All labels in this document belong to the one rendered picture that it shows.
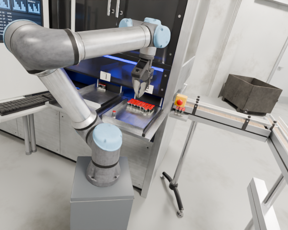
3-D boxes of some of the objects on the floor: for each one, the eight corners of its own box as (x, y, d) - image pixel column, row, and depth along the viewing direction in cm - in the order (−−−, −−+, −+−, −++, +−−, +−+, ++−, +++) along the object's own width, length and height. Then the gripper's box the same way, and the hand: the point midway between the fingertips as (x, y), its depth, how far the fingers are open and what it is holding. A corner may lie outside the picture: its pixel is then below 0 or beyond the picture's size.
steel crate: (242, 101, 526) (253, 77, 496) (270, 117, 439) (285, 90, 410) (217, 98, 505) (226, 73, 475) (241, 115, 418) (254, 86, 389)
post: (142, 190, 180) (219, -121, 90) (148, 193, 179) (232, -121, 89) (140, 196, 175) (219, -131, 84) (146, 198, 173) (233, -131, 83)
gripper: (158, 56, 92) (150, 96, 101) (141, 52, 94) (135, 91, 103) (153, 57, 84) (145, 101, 93) (135, 53, 86) (128, 96, 96)
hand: (138, 95), depth 95 cm, fingers closed
